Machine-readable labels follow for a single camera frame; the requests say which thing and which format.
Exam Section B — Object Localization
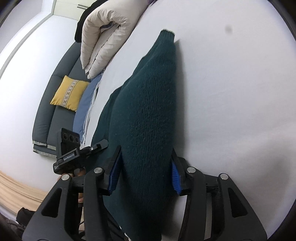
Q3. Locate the dark green knit sweater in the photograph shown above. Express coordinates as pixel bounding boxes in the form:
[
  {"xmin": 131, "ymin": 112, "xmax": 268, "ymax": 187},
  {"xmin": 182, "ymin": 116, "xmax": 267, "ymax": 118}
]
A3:
[{"xmin": 92, "ymin": 30, "xmax": 176, "ymax": 240}]

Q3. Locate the black jacket forearm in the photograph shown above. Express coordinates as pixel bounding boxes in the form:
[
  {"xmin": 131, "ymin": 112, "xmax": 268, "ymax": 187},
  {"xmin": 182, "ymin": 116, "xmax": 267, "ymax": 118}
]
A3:
[{"xmin": 1, "ymin": 207, "xmax": 35, "ymax": 240}]

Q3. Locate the person's left hand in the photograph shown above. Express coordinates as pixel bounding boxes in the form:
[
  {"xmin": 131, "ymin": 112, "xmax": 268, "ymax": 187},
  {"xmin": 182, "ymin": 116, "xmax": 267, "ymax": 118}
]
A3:
[{"xmin": 56, "ymin": 167, "xmax": 87, "ymax": 204}]

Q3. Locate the blue pillow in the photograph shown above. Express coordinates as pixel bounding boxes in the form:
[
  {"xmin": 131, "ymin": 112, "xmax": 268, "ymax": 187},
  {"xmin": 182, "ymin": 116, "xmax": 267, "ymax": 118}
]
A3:
[{"xmin": 73, "ymin": 73, "xmax": 103, "ymax": 145}]

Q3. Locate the yellow embroidered cushion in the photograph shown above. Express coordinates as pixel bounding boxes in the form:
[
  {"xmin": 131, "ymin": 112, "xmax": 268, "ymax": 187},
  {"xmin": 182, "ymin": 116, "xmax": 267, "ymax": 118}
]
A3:
[{"xmin": 50, "ymin": 75, "xmax": 89, "ymax": 111}]

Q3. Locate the black garment behind duvet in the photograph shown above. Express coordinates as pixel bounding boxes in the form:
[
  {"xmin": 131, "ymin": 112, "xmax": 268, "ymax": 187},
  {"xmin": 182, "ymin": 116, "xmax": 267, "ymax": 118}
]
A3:
[{"xmin": 74, "ymin": 0, "xmax": 110, "ymax": 43}]

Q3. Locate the rolled beige duvet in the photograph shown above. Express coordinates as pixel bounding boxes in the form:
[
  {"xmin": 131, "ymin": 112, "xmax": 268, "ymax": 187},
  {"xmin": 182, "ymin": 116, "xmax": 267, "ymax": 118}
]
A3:
[{"xmin": 80, "ymin": 0, "xmax": 148, "ymax": 79}]

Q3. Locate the white wardrobe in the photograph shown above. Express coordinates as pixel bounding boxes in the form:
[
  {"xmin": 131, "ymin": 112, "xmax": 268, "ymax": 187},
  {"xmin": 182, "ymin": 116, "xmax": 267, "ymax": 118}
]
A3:
[{"xmin": 53, "ymin": 0, "xmax": 95, "ymax": 20}]

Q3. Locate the white bed sheet mattress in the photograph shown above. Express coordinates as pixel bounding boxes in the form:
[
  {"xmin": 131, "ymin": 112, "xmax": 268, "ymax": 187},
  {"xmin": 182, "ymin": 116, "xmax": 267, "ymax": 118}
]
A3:
[{"xmin": 85, "ymin": 1, "xmax": 295, "ymax": 236}]

